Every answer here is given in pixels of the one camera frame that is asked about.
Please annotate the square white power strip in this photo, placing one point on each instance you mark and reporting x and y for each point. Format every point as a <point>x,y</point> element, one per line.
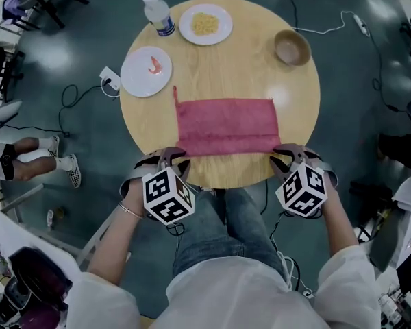
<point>109,77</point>

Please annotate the clear plastic water bottle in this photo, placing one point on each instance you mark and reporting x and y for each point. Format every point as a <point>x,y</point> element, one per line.
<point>157,12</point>

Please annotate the person's white shirt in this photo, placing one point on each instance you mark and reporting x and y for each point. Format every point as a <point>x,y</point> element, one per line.
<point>233,296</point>

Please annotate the white folding table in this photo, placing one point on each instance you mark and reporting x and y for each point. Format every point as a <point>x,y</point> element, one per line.
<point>27,235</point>

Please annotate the small brown jar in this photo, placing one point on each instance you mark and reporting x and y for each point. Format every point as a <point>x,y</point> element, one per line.
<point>59,213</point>

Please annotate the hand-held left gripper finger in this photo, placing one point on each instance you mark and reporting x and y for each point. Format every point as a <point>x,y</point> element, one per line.
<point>185,173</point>
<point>173,150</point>

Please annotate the person's jeans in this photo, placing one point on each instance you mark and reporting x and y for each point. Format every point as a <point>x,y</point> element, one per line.
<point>209,235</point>

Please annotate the grey curved panel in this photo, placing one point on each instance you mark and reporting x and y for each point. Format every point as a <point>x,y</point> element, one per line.
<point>3,111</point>

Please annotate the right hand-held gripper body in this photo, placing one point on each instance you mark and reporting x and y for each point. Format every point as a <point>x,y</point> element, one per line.
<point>303,192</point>

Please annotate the white plate with yellow food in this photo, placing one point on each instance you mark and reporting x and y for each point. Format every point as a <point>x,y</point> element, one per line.
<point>186,33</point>

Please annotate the person's right forearm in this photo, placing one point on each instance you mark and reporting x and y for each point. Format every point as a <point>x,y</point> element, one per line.
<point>340,228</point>

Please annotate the maroon domed appliance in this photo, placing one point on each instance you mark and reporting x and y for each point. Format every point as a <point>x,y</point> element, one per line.
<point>37,273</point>

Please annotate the small white bottle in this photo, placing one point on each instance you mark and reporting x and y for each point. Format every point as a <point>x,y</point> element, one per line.
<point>50,218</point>

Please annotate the wooden bowl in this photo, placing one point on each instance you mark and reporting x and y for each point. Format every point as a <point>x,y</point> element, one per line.
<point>291,48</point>

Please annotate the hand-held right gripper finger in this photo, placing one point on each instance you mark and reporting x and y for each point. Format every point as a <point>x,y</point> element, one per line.
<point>282,173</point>
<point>291,147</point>

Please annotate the orange shrimp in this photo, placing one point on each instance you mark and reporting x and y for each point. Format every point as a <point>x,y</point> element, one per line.
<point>156,63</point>

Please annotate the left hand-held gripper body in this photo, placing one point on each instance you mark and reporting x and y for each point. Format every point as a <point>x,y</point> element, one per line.
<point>164,197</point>

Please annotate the chair with purple cloth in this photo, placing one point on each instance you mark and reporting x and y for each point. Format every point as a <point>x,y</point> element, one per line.
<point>13,3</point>

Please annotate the red cloth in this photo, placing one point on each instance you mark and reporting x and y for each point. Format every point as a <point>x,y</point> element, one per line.
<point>226,125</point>

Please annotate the round wooden table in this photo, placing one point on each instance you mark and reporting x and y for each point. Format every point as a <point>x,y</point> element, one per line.
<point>226,67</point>

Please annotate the yellow food heap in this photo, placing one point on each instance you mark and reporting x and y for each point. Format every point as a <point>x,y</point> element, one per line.
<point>205,23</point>

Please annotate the person's left forearm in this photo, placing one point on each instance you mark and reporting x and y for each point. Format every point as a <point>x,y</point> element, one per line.
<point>113,245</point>

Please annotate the white plate with shrimp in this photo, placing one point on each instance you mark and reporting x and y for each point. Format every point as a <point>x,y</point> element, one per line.
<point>140,81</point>

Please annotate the long white power strip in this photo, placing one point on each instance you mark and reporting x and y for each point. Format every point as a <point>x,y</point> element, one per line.
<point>360,24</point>

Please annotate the black chair with grey seat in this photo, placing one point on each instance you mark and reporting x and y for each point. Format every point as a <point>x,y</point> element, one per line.
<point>51,2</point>

